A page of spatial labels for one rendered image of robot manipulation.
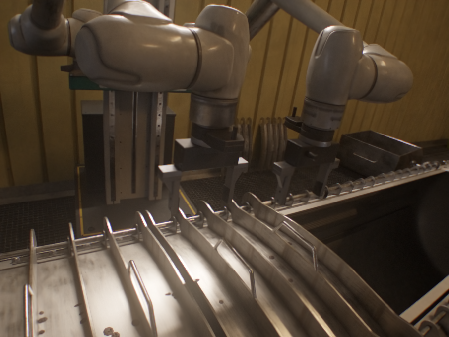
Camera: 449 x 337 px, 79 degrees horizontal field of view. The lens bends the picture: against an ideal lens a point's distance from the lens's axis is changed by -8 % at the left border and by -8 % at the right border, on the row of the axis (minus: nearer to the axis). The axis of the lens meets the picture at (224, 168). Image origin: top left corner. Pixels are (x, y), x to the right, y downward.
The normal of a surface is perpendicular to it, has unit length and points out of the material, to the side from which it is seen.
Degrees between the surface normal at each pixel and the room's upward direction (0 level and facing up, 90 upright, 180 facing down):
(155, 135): 90
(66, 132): 90
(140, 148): 90
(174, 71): 105
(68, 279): 10
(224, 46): 77
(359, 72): 87
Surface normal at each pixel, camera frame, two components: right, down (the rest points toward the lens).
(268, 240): -0.85, 0.11
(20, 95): 0.51, 0.41
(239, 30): 0.62, 0.15
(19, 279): 0.01, -0.97
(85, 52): -0.71, 0.28
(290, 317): 0.21, -0.84
